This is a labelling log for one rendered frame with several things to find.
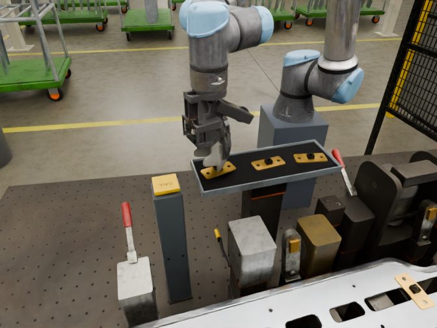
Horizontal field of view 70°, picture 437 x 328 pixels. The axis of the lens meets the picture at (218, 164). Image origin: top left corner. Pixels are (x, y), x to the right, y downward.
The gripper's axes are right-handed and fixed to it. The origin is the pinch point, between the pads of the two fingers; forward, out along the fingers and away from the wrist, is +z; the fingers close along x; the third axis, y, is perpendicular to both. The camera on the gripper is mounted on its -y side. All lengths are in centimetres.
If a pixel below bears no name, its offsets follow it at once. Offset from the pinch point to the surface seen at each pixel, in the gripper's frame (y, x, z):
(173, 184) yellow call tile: 11.4, -2.0, 3.0
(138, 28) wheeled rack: -162, -566, 95
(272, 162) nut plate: -13.8, 3.9, 2.3
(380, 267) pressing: -25.2, 33.4, 19.1
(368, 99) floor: -315, -163, 121
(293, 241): -6.0, 22.2, 9.5
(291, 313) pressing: 0.9, 31.0, 19.0
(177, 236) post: 12.7, -0.1, 18.9
